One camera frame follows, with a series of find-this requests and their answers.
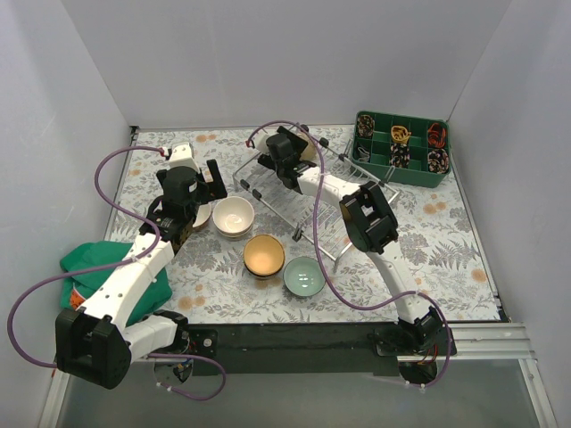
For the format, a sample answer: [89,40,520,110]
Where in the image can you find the black pink floral rolled tie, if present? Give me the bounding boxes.
[427,148,450,174]

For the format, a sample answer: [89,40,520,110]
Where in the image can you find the olive beige plain bowl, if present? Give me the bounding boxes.
[297,132,319,162]

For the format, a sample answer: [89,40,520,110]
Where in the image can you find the black white floral rolled tie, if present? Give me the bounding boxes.
[389,143,410,169]

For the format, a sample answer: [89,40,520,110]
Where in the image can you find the orange navy striped rolled tie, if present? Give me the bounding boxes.
[426,122,448,149]

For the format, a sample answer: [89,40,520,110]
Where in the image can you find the beige floral bowl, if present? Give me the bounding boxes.
[217,226,253,241]

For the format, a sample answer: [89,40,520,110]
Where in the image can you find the green folded garment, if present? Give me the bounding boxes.
[60,241,172,326]

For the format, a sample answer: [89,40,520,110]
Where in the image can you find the beige bowl white flower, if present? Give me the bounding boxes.
[212,196,255,234]

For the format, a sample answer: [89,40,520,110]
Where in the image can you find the red ceramic bowl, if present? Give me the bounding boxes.
[193,203,211,231]

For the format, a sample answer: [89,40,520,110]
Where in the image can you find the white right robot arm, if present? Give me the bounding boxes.
[246,122,452,356]

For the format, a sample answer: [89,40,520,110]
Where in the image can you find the green divided plastic box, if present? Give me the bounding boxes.
[349,111,451,188]

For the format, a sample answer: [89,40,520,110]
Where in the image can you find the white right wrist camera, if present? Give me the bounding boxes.
[246,135,269,154]

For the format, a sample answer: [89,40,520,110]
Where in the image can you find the pale green ribbed bowl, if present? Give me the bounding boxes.
[283,257,326,298]

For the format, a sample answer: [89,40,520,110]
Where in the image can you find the dark yellow patterned rolled tie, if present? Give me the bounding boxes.
[356,114,375,138]

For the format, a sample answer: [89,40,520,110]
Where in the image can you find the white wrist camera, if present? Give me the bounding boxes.
[246,135,269,154]
[161,142,200,172]

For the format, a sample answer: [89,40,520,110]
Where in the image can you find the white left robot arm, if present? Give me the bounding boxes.
[55,160,228,389]

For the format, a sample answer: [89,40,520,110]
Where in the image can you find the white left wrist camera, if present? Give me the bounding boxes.
[161,142,200,172]

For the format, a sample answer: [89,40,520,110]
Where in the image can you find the grey folded socks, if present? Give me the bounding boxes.
[355,147,370,162]

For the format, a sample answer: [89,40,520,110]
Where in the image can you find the beige bowl bird motif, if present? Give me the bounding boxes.
[244,235,286,276]

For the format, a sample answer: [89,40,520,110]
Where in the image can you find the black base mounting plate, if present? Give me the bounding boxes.
[137,321,447,378]

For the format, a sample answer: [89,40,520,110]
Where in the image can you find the silver metal dish rack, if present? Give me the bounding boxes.
[233,145,400,265]

